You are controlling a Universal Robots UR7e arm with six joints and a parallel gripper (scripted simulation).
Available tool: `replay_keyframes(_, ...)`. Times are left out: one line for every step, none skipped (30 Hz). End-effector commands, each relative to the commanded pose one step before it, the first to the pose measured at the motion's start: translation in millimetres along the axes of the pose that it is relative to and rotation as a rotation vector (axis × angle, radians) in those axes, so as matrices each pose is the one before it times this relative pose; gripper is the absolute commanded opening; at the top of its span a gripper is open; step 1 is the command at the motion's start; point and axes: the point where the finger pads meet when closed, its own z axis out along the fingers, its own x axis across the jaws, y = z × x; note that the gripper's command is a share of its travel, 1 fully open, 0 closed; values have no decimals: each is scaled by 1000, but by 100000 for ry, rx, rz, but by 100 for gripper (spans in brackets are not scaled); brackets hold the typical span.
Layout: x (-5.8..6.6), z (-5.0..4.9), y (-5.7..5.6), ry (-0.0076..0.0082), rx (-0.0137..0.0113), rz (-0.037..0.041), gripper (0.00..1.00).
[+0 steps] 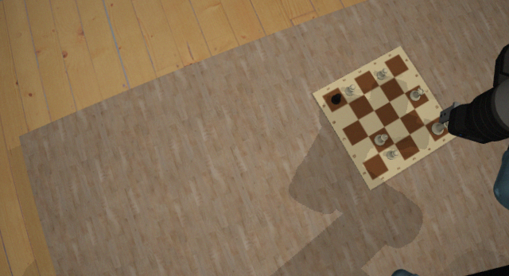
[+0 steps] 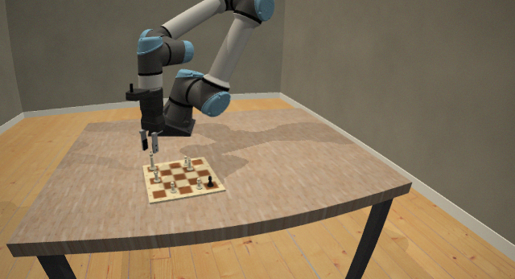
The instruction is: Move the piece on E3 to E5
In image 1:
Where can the brown and cream chessboard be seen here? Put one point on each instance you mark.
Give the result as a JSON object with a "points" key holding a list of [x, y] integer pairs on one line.
{"points": [[383, 107]]}

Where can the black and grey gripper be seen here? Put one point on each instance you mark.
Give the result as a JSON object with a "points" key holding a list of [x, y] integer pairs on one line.
{"points": [[486, 118]]}

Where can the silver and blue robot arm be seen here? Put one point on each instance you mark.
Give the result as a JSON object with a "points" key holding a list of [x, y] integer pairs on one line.
{"points": [[501, 192]]}

